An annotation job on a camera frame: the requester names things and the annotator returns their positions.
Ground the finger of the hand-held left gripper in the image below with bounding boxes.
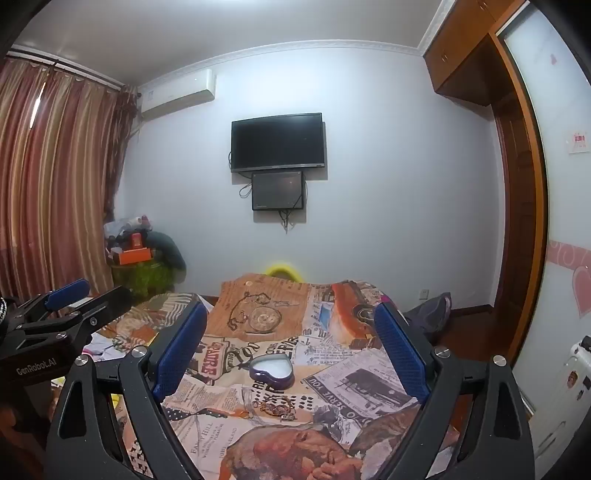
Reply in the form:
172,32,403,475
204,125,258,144
0,278,92,330
16,285,136,344

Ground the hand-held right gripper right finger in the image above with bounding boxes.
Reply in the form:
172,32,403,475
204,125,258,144
374,302,535,480

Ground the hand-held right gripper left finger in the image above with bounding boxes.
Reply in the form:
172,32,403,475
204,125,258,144
45,301,209,480

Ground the purple heart-shaped tin box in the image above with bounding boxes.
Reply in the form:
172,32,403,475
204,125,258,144
248,354,295,393

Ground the red braided bracelet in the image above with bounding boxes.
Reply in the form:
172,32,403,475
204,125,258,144
252,396,296,418

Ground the patterned quilt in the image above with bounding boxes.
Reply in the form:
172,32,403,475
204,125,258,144
99,291,218,354

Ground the dark bag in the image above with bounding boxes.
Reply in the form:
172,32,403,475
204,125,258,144
405,292,454,334

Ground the orange box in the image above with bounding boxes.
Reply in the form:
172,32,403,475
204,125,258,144
112,248,156,267

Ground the pile of plastic bags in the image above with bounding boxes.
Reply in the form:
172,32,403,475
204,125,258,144
103,214,154,241

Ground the printed newspaper-pattern blanket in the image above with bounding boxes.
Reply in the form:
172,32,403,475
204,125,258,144
99,272,462,480

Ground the striped red curtain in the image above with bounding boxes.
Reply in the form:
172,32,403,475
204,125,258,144
0,58,137,305

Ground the white plastic device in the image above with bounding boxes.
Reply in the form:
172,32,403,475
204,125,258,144
556,336,591,416

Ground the wooden door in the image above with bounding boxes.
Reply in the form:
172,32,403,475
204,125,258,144
489,34,551,354

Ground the curtain rod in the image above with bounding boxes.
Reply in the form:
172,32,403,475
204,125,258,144
7,48,141,97

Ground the white sliding wardrobe door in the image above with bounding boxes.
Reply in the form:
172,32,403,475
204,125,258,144
501,4,591,480

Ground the white air conditioner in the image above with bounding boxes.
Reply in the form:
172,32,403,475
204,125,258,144
139,68,218,121

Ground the wooden overhead cabinet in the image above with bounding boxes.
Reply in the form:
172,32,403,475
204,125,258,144
422,0,529,108

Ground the yellow ring-shaped object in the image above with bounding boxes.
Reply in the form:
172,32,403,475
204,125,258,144
264,263,303,281

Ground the small black wall monitor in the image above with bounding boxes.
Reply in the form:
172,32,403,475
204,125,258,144
252,170,306,212

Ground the black wall television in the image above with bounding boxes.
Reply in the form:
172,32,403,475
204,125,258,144
230,112,328,174

